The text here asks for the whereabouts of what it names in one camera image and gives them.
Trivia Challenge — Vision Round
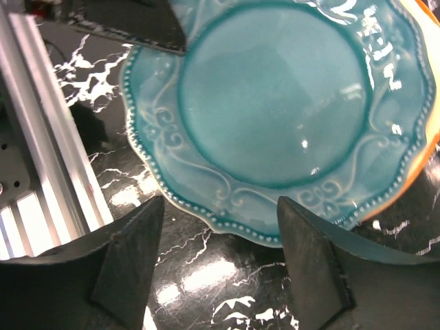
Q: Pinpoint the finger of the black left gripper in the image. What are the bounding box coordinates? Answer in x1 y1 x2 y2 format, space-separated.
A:
51 0 186 56

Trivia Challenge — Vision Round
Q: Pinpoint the cream yellow bird plate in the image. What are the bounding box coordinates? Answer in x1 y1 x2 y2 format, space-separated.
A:
361 1 439 221

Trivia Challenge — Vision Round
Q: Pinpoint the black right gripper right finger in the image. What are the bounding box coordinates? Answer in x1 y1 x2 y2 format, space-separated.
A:
277 197 439 329

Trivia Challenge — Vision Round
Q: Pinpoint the aluminium frame rail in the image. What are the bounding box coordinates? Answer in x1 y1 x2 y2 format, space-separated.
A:
1 1 113 259

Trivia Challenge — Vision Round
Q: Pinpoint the teal scalloped plate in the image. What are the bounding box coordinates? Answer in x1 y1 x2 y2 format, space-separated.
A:
120 1 439 248

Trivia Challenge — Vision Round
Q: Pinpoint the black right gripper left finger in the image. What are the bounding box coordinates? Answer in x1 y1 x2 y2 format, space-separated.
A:
1 196 164 329

